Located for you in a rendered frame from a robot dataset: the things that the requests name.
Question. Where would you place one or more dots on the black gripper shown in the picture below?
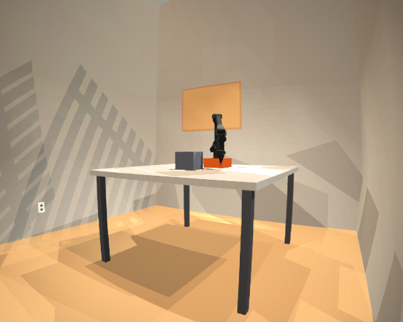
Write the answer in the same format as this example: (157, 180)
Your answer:
(220, 152)

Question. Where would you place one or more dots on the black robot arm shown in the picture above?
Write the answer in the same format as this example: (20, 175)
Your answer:
(219, 133)

